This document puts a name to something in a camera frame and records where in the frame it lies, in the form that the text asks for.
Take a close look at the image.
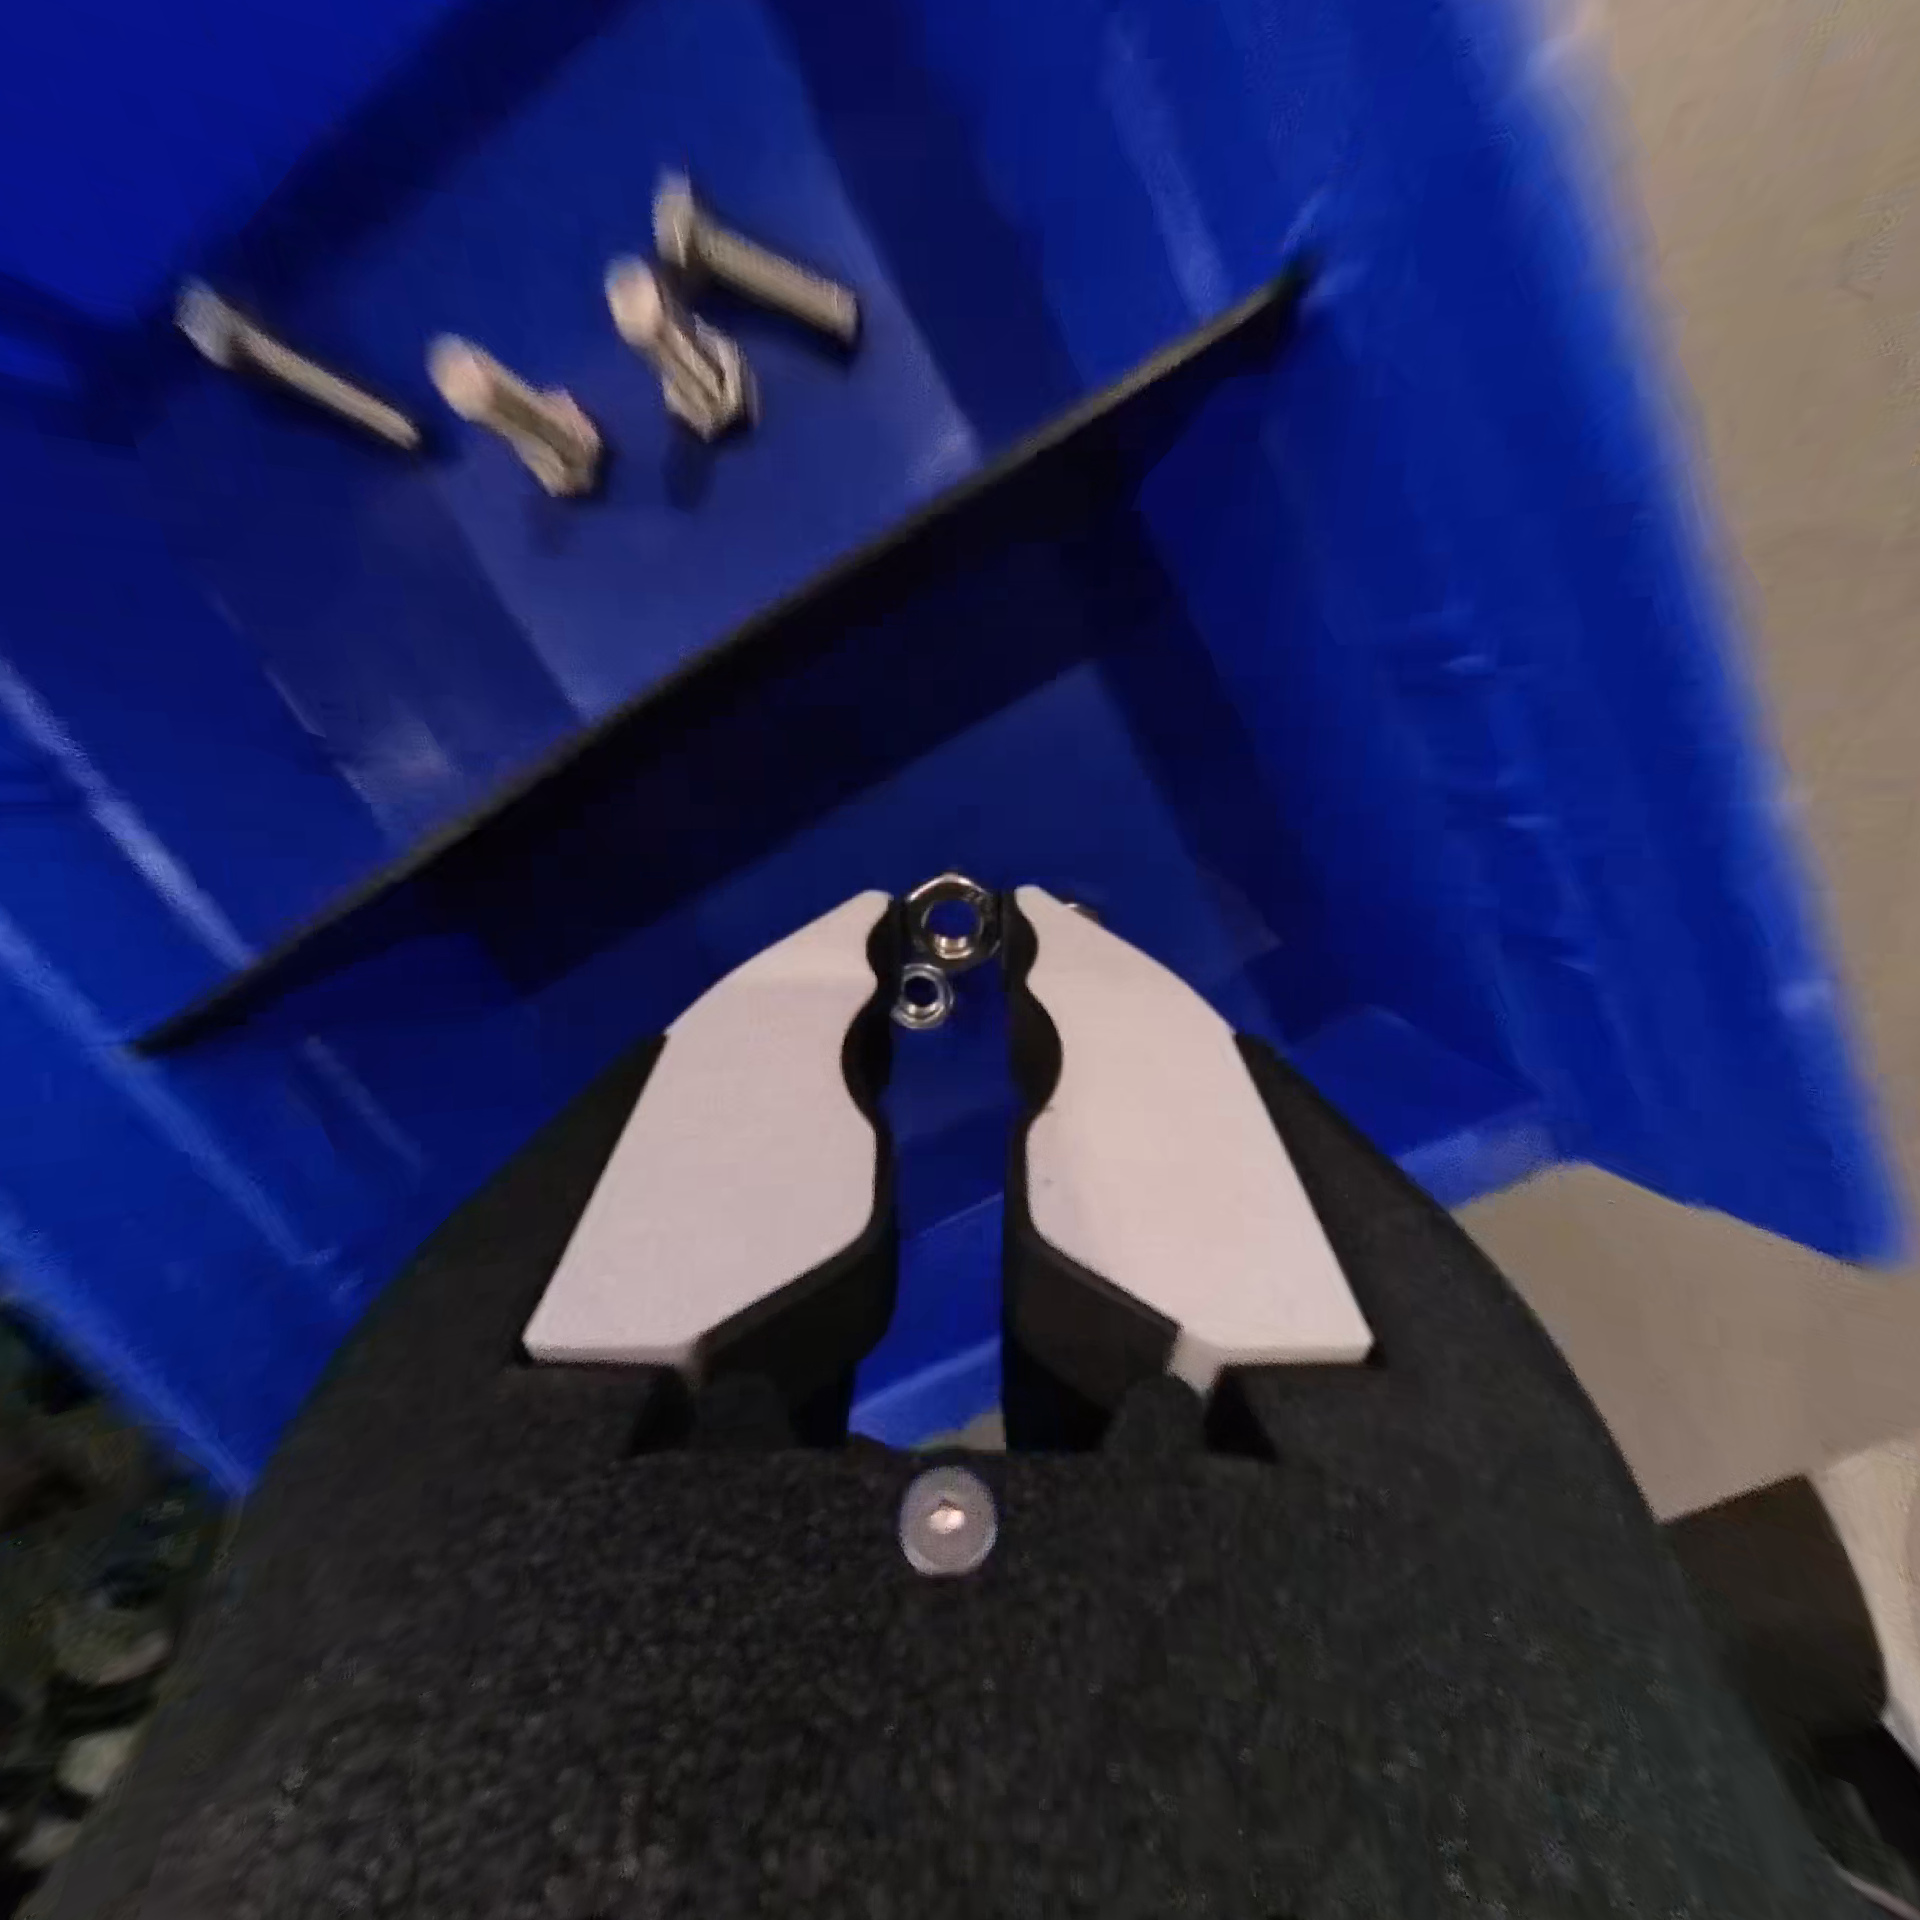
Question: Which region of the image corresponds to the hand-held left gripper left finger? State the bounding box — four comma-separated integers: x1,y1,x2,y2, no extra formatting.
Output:
519,887,912,1453

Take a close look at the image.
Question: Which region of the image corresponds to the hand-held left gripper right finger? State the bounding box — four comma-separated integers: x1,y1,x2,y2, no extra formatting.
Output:
1000,883,1377,1453

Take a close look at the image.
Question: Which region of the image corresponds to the blue plastic bin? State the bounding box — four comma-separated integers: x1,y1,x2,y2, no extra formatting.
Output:
0,0,1902,1503

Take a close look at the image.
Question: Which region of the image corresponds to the black bin divider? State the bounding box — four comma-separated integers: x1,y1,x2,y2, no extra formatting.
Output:
131,258,1315,1056

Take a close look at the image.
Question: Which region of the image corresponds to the dark cluttered pile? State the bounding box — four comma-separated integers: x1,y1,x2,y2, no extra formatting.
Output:
0,1297,253,1920

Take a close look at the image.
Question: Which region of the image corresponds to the steel bolt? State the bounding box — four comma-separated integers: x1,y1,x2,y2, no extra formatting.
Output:
602,257,760,442
650,171,866,357
174,280,424,453
424,336,605,498

